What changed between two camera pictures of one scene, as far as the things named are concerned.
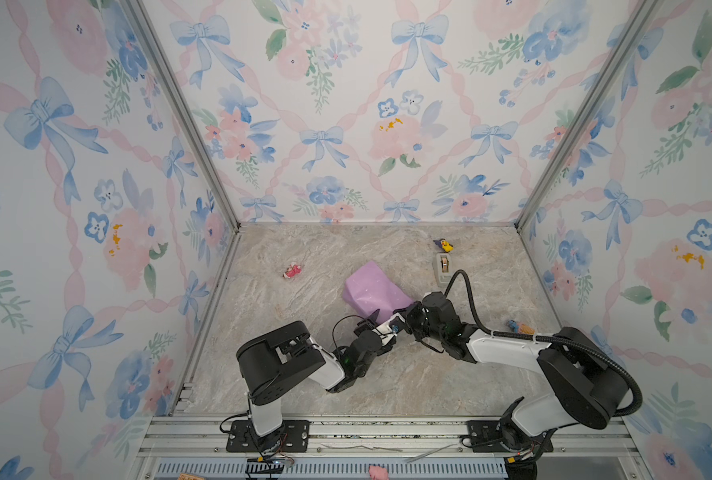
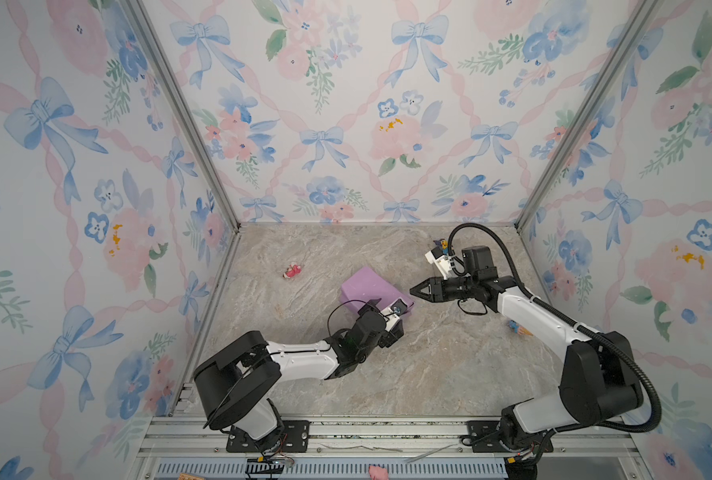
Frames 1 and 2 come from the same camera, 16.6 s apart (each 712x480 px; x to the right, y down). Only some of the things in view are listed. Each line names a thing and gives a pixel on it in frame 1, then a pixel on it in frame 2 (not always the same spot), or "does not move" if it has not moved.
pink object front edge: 378,473 does not move
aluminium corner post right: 642,16 does not move
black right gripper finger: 416,320 to 436,289
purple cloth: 370,288 does not move
